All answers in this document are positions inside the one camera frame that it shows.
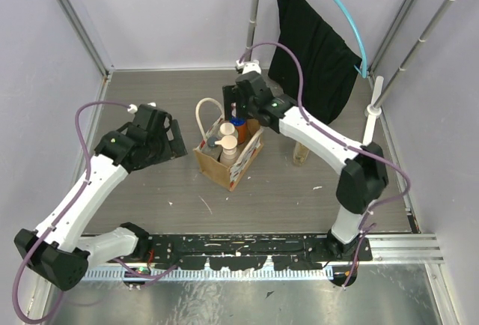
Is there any orange bottle blue cap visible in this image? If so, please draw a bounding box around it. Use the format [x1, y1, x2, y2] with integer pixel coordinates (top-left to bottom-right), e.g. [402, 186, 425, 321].
[230, 117, 248, 145]

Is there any cream round cap bottle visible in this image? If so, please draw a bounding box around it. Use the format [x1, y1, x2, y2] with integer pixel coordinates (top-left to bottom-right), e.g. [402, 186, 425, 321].
[218, 121, 236, 138]

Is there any clear amber liquid bottle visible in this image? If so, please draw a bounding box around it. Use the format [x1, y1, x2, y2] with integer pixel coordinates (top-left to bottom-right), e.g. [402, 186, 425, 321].
[293, 142, 310, 166]

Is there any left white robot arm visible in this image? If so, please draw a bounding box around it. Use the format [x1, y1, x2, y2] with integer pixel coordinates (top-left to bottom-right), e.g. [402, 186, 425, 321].
[14, 103, 187, 291]

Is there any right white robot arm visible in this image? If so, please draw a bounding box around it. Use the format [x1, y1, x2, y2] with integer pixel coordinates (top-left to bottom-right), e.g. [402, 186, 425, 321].
[222, 72, 389, 261]

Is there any beige pump dispenser bottle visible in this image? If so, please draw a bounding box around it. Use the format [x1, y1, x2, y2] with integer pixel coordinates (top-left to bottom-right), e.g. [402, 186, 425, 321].
[216, 136, 239, 167]

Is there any black hanging cloth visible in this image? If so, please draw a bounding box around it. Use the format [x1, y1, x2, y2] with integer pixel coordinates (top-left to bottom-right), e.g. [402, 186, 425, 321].
[277, 0, 361, 124]

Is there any blue clothes hanger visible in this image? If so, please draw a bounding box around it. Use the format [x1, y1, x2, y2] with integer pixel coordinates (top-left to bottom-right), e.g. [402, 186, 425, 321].
[332, 0, 367, 79]

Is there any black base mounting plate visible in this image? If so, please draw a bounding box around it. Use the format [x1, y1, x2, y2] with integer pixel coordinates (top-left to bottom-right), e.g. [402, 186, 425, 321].
[106, 233, 374, 272]

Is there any aluminium frame rail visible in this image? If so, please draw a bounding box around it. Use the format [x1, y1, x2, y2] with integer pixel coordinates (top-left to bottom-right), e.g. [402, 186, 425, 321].
[35, 231, 445, 266]

